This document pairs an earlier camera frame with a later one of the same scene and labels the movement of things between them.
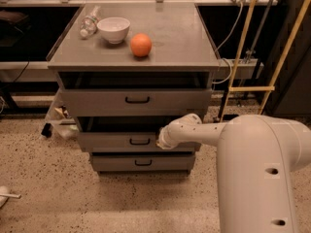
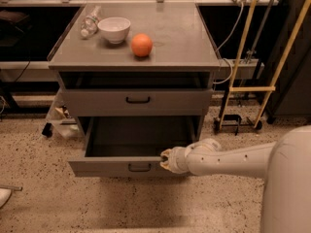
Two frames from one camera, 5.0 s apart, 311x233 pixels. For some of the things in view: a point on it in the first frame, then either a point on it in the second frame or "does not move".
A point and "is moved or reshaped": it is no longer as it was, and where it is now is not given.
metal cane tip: [11, 195] -> [17, 188]
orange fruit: [141, 44] does not move
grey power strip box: [248, 68] does not move
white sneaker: [3, 199] does not move
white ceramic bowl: [114, 29] does not move
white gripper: [164, 139] -> [177, 159]
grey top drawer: [138, 102] does not move
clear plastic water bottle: [88, 23] does not move
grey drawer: [128, 143] is moved or reshaped
